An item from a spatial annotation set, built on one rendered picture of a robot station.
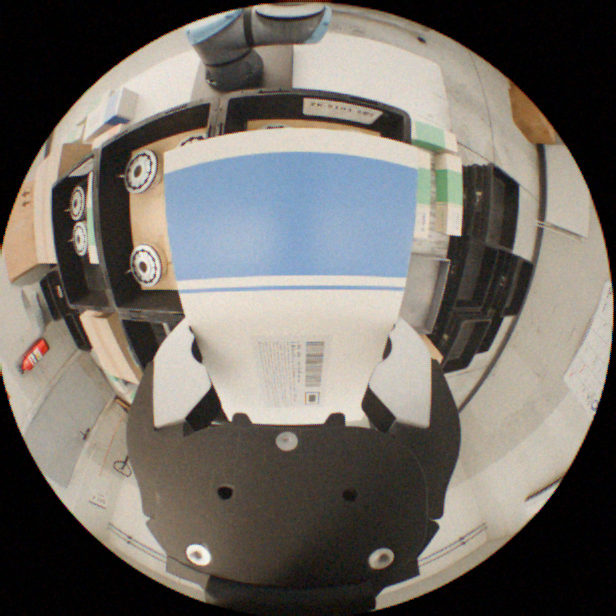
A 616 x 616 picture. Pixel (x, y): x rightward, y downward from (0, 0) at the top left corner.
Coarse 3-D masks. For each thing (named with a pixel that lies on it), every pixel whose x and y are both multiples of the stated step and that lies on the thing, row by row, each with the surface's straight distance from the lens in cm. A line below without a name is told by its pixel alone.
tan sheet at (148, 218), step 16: (160, 144) 53; (176, 144) 50; (160, 192) 50; (144, 208) 53; (160, 208) 50; (144, 224) 53; (160, 224) 50; (144, 240) 54; (160, 240) 50; (144, 288) 58; (160, 288) 54; (176, 288) 51
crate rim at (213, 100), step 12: (180, 108) 42; (192, 108) 40; (216, 108) 37; (144, 120) 46; (156, 120) 44; (216, 120) 36; (120, 132) 50; (108, 144) 53; (96, 168) 54; (96, 180) 53; (96, 192) 52; (96, 204) 52; (96, 216) 52; (108, 276) 52; (108, 288) 53; (120, 312) 54; (132, 312) 50; (144, 312) 47; (156, 312) 44; (168, 312) 42; (180, 312) 40
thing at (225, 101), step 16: (224, 96) 38; (240, 96) 37; (256, 96) 36; (304, 96) 36; (320, 96) 35; (336, 96) 36; (352, 96) 36; (224, 112) 36; (400, 112) 38; (224, 128) 34
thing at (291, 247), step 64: (192, 192) 10; (256, 192) 9; (320, 192) 9; (384, 192) 10; (192, 256) 10; (256, 256) 9; (320, 256) 9; (384, 256) 10; (192, 320) 12; (256, 320) 10; (320, 320) 10; (384, 320) 11; (256, 384) 14; (320, 384) 14
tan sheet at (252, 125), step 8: (256, 120) 45; (264, 120) 44; (272, 120) 44; (280, 120) 44; (288, 120) 44; (296, 120) 44; (304, 120) 44; (248, 128) 44; (256, 128) 44; (320, 128) 43; (328, 128) 43; (336, 128) 44; (344, 128) 44; (352, 128) 45; (360, 128) 45
